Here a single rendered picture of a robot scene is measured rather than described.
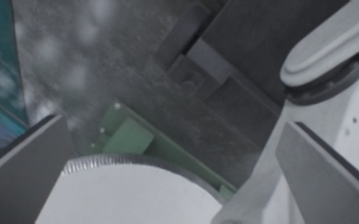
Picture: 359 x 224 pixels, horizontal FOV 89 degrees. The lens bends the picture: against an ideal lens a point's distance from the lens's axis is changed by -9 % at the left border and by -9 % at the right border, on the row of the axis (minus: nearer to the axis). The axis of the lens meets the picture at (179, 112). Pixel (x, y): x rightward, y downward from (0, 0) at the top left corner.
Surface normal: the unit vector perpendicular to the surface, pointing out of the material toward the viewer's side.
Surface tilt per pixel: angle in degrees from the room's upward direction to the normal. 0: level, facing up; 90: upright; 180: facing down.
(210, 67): 45
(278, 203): 93
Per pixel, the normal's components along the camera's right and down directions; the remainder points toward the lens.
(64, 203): 0.52, -0.45
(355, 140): 0.29, -0.13
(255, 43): -0.36, 0.65
